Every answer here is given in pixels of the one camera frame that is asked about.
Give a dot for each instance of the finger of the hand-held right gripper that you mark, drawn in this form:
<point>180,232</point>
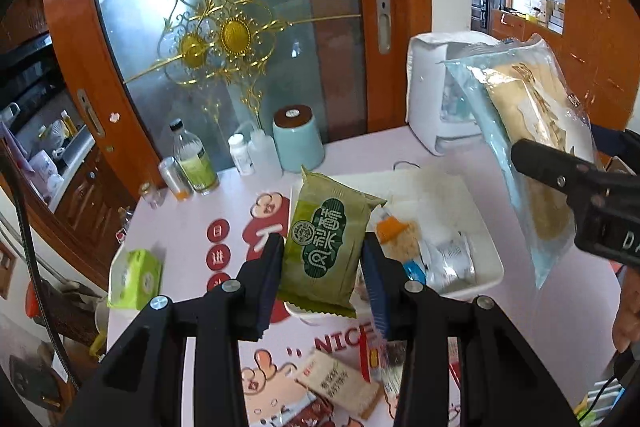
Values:
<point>550,162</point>
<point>620,147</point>

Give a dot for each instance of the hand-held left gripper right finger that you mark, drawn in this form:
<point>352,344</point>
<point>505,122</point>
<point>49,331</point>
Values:
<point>376,297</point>

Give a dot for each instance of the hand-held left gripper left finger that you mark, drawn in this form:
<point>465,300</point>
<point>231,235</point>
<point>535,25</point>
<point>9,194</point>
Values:
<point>267,302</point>

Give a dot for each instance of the blue white snack packet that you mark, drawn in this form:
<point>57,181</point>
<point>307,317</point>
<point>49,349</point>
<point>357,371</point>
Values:
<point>415,271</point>

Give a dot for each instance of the large clear puffed snack packet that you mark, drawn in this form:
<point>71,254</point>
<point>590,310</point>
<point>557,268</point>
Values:
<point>525,117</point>

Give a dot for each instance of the round pale pastry packet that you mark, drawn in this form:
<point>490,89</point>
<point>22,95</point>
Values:
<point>402,249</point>

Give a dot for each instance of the red sausage packet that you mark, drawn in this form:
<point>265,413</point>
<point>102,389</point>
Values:
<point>377,362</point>

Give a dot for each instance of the green pastry packet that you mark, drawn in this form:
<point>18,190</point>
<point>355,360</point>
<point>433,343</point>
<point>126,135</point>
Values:
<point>325,247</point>

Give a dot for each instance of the silver white snack packet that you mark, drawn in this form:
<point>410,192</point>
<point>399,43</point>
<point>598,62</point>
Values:
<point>452,259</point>

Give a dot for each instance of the beige cracker packet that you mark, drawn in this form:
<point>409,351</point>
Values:
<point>340,382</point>

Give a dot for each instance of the white plastic storage bin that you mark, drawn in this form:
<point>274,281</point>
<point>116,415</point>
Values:
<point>450,197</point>

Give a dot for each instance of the white orange oats packet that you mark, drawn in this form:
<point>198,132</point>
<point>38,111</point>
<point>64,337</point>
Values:
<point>305,414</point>

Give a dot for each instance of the person's right hand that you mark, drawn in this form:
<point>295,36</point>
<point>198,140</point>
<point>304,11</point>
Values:
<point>629,317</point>

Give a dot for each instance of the wooden sideboard cabinet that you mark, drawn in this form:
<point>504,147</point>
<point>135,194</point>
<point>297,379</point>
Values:
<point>590,57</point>

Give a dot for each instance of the green tissue box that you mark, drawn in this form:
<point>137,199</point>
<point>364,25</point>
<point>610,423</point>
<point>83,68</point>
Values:
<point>137,277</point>

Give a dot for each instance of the clear squeeze bottle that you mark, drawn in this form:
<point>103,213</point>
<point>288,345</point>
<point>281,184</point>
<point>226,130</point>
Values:
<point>265,157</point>

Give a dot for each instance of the white pill bottle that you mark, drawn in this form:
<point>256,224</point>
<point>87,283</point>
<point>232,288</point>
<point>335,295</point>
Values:
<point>241,157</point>

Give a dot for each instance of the glass bottle with green label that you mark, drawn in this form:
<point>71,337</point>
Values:
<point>197,167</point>

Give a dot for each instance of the metal can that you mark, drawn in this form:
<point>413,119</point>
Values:
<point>175,177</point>

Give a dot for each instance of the small glass jar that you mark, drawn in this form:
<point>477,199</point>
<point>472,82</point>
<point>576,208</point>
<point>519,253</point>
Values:
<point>150,197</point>

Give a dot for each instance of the light blue canister brown lid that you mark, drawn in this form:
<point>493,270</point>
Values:
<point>300,142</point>

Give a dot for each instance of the dark bin with red lid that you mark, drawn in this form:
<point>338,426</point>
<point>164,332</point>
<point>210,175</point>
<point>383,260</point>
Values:
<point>70,312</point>

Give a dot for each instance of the wooden kitchen cabinet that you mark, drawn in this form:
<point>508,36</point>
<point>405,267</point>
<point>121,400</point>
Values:
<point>95,202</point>

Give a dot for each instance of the yellow bottle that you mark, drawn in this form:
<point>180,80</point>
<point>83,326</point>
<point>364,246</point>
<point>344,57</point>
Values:
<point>67,124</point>

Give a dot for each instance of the gold door ornament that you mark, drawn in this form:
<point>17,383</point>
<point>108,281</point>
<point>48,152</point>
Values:
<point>235,34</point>

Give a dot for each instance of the black range hood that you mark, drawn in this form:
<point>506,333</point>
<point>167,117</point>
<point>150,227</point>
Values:
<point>30,72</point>

